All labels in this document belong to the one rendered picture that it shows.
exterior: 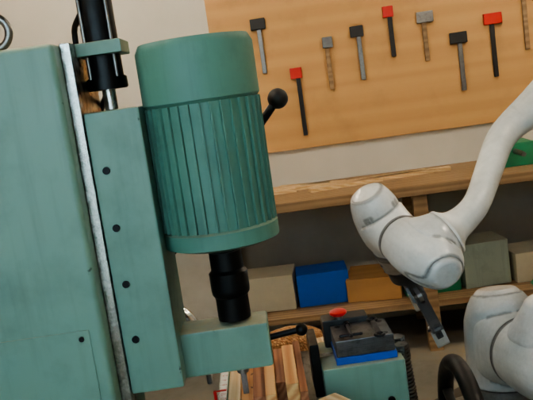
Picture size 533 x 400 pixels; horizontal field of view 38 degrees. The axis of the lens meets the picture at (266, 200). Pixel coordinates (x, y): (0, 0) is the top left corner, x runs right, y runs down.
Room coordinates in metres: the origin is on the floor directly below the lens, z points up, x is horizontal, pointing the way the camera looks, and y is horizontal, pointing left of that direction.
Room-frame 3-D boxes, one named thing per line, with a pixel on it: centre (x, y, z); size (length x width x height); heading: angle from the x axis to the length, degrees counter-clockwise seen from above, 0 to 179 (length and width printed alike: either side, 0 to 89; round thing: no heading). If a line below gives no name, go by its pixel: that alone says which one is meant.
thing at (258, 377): (1.25, 0.05, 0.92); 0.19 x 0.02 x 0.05; 0
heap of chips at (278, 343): (1.51, -0.01, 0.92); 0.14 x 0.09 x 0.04; 90
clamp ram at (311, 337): (1.26, -0.07, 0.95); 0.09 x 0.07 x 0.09; 0
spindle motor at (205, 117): (1.17, 0.08, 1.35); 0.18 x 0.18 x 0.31
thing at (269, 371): (1.24, 0.04, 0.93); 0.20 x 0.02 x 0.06; 0
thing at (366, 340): (1.27, -0.12, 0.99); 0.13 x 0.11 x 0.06; 0
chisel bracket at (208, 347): (1.17, 0.09, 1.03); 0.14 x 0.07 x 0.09; 90
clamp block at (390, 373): (1.26, -0.12, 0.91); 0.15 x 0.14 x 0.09; 0
